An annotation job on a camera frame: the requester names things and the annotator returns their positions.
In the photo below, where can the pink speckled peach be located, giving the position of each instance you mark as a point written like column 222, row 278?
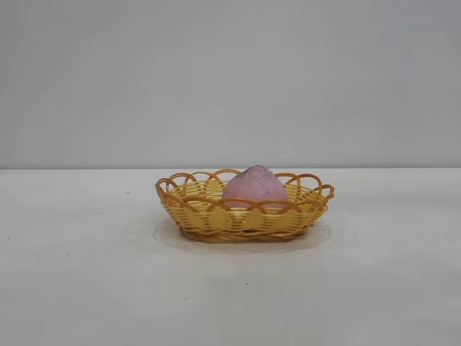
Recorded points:
column 254, row 185

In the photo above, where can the yellow woven plastic basket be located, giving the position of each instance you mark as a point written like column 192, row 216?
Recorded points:
column 216, row 221

